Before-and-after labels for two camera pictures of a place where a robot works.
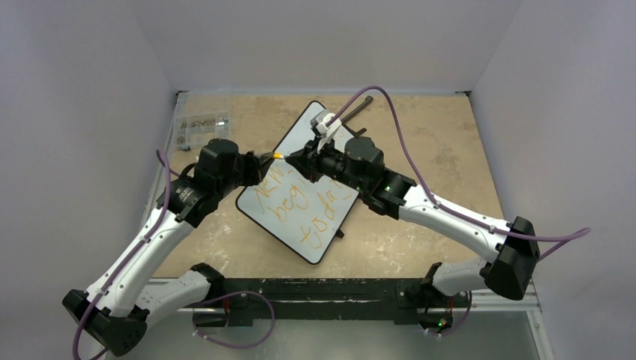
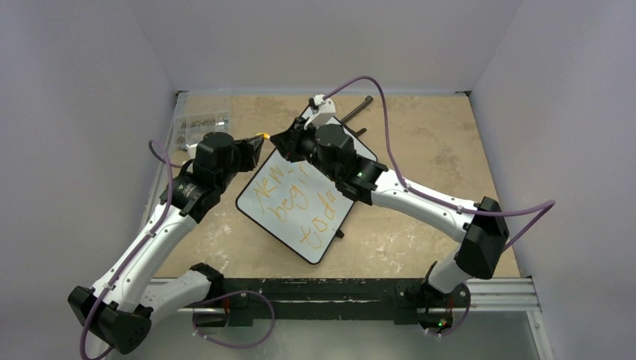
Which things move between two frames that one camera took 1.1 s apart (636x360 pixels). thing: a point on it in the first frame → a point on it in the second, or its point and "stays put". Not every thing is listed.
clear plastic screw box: [194, 130] stays put
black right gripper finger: [303, 160] → [283, 142]
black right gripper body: [310, 163] → [296, 142]
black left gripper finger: [265, 160] → [255, 145]
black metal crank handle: [368, 100] stays put
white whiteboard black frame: [289, 202] stays put
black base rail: [406, 301] stays put
